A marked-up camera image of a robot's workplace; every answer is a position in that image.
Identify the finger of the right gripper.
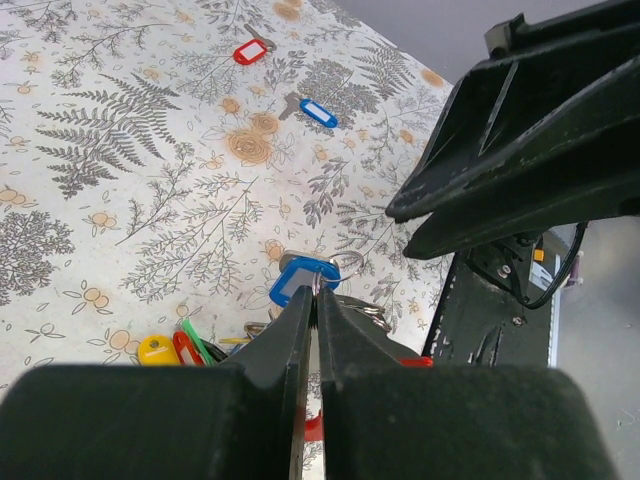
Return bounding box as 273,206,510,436
386,1,639,223
403,124,639,259

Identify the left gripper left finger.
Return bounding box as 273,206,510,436
1,287,313,479

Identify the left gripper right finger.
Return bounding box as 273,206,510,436
317,289,618,479

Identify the blue key tag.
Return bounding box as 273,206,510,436
269,250,365,307
278,92,338,129

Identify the red key tag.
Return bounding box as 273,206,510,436
232,24,277,66

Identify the green key tag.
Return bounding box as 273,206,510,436
181,318,216,366

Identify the yellow key tag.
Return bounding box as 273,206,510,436
137,335,180,366

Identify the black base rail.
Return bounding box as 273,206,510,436
422,252,561,368

